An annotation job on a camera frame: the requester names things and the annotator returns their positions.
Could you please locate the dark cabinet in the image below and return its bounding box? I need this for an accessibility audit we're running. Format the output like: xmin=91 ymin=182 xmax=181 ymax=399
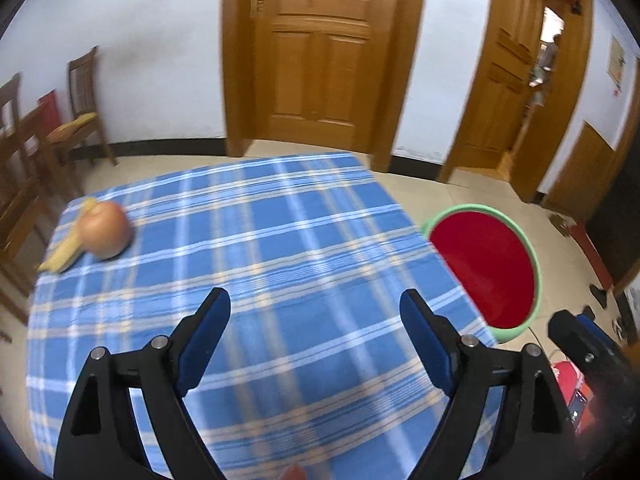
xmin=585 ymin=160 xmax=640 ymax=286

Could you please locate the closed wooden door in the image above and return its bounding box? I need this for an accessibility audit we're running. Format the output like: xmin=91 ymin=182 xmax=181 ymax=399
xmin=222 ymin=0 xmax=431 ymax=173

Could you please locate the wooden chair with cushion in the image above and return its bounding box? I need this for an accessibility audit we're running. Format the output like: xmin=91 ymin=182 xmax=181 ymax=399
xmin=46 ymin=46 xmax=118 ymax=167

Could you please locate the apple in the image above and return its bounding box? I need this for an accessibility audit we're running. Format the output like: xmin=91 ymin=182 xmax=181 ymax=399
xmin=76 ymin=202 xmax=133 ymax=260

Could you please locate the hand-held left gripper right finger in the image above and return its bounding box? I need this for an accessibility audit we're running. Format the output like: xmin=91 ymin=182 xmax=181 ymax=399
xmin=400 ymin=288 xmax=576 ymax=480

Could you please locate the blue plaid tablecloth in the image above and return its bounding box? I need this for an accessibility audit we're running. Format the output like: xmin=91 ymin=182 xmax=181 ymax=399
xmin=26 ymin=151 xmax=506 ymax=480

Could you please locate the wooden wall panel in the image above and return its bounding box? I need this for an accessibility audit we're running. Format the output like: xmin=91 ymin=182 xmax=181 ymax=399
xmin=542 ymin=121 xmax=631 ymax=221

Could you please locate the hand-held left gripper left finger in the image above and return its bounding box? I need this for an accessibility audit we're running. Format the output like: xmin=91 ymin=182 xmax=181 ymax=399
xmin=52 ymin=287 xmax=232 ymax=480

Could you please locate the smartphone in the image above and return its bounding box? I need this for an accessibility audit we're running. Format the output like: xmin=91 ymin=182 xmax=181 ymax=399
xmin=569 ymin=391 xmax=590 ymax=423

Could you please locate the beige wall cover plate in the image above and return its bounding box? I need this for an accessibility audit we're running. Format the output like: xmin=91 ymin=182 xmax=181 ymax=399
xmin=607 ymin=35 xmax=632 ymax=93

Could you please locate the red box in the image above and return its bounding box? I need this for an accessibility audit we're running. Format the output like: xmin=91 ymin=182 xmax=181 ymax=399
xmin=37 ymin=89 xmax=63 ymax=128

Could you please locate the banana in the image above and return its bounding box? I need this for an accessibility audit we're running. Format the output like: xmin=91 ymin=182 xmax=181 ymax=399
xmin=37 ymin=197 xmax=98 ymax=274

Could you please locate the red bin with green rim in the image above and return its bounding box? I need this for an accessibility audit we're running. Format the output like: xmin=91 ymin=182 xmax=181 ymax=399
xmin=419 ymin=203 xmax=543 ymax=345

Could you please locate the open wooden door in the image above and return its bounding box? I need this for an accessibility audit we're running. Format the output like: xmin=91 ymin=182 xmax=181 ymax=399
xmin=437 ymin=0 xmax=596 ymax=206

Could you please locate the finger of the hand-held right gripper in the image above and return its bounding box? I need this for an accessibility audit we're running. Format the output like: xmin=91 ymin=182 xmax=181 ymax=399
xmin=547 ymin=310 xmax=601 ymax=370
xmin=575 ymin=312 xmax=627 ymax=362

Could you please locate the dark red furniture base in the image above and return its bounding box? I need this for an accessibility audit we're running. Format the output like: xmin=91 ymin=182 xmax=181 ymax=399
xmin=570 ymin=222 xmax=614 ymax=287

